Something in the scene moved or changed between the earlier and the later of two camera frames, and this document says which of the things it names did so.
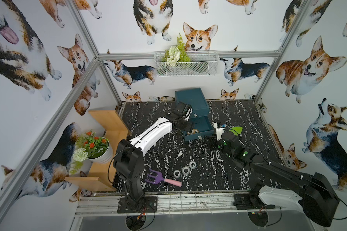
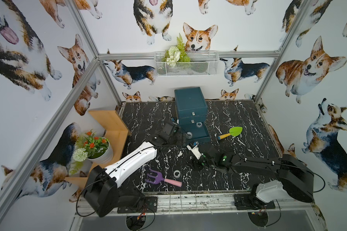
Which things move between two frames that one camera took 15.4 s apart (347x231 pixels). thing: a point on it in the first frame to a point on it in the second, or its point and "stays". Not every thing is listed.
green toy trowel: [236, 130] stays
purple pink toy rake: [159, 178] stays
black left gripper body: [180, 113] to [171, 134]
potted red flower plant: [90, 147] stays
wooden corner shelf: [100, 179] stays
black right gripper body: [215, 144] to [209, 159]
